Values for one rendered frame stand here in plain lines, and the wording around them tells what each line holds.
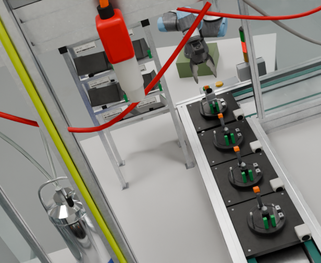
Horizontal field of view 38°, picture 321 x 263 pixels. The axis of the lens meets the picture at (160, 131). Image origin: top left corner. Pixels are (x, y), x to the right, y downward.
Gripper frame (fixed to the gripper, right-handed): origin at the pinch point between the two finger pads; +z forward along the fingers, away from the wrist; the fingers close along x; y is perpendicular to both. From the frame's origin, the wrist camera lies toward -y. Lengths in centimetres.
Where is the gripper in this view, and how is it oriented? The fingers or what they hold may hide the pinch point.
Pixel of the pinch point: (206, 78)
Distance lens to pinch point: 220.3
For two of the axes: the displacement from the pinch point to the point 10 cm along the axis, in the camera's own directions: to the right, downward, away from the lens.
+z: 3.1, 9.5, -0.4
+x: -9.5, 3.1, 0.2
